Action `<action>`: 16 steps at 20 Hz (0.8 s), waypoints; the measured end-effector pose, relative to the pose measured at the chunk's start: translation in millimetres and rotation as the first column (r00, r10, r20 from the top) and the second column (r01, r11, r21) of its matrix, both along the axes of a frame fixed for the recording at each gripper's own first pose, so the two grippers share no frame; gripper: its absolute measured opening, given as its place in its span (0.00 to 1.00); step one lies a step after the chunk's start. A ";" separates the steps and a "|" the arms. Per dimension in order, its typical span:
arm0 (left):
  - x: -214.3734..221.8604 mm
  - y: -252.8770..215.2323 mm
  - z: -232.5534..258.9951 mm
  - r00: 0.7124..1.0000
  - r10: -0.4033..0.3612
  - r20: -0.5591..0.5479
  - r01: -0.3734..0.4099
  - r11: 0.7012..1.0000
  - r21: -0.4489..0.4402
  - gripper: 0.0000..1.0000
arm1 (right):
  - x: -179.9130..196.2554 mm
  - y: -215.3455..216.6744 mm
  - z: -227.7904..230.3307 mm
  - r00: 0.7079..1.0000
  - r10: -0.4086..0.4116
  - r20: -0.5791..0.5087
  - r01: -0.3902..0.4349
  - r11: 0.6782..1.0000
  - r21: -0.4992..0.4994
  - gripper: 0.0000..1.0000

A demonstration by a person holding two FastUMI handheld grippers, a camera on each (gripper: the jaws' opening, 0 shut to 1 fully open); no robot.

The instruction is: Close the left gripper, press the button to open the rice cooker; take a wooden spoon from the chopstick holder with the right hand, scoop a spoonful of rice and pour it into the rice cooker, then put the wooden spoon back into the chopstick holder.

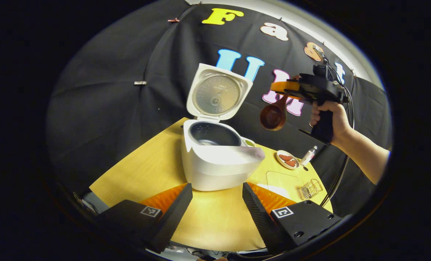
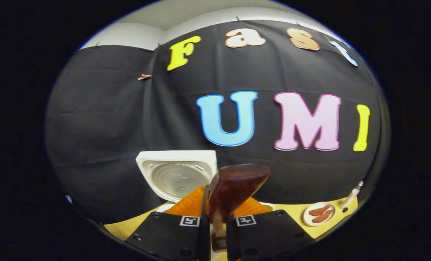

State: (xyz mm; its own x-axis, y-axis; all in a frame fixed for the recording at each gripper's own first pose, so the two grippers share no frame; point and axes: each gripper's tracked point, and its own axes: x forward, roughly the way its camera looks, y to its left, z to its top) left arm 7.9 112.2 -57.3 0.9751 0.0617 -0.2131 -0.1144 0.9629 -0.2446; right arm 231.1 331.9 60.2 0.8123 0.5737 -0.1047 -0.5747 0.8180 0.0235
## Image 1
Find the clear bottle with pink label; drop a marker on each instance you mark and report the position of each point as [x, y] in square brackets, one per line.
[308, 156]

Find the copper backdrop clip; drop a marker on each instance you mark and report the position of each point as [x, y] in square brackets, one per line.
[173, 20]

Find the white round plate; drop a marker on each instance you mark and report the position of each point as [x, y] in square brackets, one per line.
[280, 162]

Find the clear container of rice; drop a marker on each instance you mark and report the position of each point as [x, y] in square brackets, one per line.
[280, 181]

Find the silver backdrop clip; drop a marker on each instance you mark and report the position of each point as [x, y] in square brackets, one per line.
[140, 83]

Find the white divided grain dish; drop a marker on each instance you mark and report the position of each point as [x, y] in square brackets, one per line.
[250, 143]

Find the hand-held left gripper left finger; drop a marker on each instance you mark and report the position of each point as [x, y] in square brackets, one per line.
[175, 217]

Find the brown wooden spoon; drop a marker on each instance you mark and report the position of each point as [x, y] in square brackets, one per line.
[272, 117]

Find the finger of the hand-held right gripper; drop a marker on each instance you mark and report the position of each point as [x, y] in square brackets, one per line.
[286, 87]

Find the white rice cooker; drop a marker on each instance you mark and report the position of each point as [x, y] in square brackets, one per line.
[219, 170]

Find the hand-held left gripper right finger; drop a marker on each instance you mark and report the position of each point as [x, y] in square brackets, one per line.
[259, 221]

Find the red-brown sausage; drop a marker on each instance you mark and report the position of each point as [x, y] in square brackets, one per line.
[291, 163]
[286, 157]

